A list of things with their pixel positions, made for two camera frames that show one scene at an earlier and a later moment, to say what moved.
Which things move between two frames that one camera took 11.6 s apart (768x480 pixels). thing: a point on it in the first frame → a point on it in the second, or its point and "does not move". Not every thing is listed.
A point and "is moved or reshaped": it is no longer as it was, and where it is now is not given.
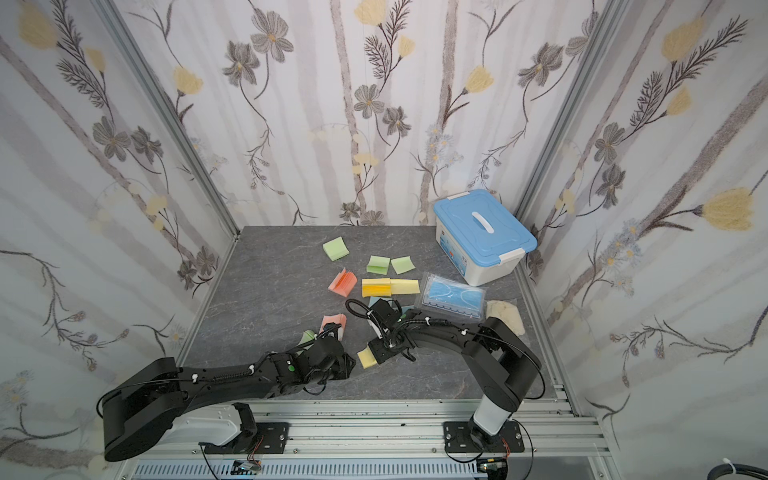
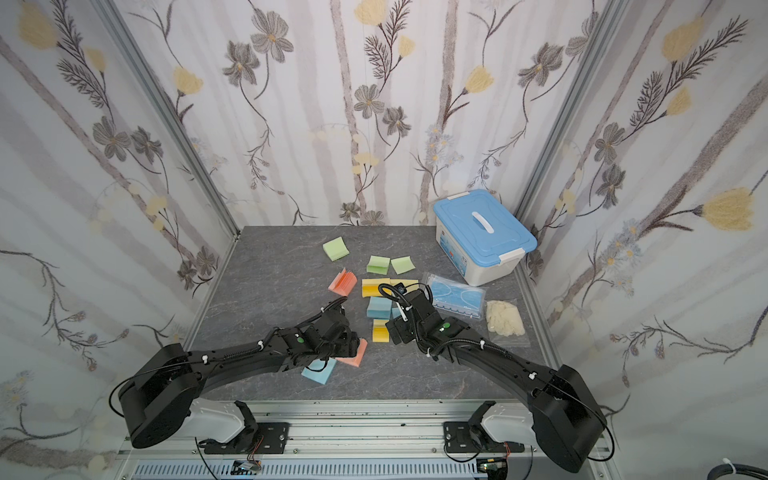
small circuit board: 246,467 does not move
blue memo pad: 374,299 does not move
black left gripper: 347,361 → 350,341
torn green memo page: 403,264 does not move
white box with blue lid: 478,239 does not move
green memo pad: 336,248 does not move
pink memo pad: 335,318 is moved or reshaped
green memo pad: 378,265 does not move
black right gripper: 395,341 → 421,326
